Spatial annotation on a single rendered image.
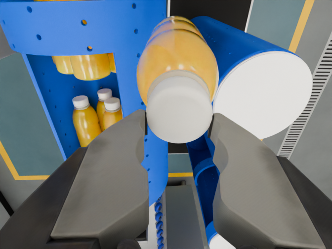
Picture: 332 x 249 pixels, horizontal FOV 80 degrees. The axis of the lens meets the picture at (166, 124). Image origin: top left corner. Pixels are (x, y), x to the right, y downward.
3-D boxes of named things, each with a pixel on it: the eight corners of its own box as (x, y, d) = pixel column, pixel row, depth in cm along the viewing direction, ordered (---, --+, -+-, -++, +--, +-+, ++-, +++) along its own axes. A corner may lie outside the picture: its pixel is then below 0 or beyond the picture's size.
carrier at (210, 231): (220, 123, 168) (186, 123, 166) (272, 224, 95) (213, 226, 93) (214, 149, 183) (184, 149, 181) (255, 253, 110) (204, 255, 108)
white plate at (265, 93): (193, 104, 56) (192, 102, 57) (246, 154, 67) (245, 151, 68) (284, 25, 46) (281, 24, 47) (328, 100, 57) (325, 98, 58)
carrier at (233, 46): (169, 40, 130) (197, 70, 142) (190, 102, 57) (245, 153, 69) (203, 4, 119) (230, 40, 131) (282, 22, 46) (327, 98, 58)
